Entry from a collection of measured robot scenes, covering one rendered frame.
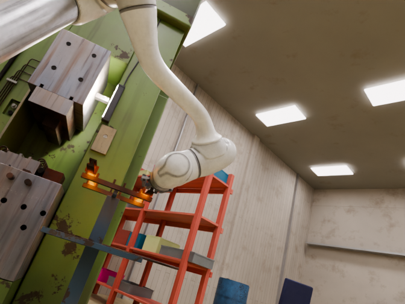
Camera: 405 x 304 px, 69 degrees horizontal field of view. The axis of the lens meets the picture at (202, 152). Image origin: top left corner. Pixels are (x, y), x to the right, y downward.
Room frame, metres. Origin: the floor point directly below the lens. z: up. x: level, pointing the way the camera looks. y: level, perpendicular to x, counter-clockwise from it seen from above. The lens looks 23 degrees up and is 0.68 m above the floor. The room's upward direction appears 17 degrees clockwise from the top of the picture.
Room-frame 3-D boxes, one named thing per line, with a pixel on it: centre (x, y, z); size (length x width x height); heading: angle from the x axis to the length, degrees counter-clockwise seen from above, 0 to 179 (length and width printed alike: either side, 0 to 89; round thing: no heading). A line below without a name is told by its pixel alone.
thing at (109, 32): (1.80, 0.90, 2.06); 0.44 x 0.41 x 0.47; 15
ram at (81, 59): (1.66, 0.86, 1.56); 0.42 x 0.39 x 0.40; 15
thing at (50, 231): (1.39, 0.33, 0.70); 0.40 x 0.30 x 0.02; 104
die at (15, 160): (1.65, 0.90, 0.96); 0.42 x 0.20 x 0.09; 15
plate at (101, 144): (1.65, 0.58, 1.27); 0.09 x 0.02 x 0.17; 105
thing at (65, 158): (1.97, 0.94, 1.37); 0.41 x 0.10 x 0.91; 105
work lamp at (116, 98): (1.63, 0.60, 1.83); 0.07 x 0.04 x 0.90; 105
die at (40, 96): (1.65, 0.90, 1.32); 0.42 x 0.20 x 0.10; 15
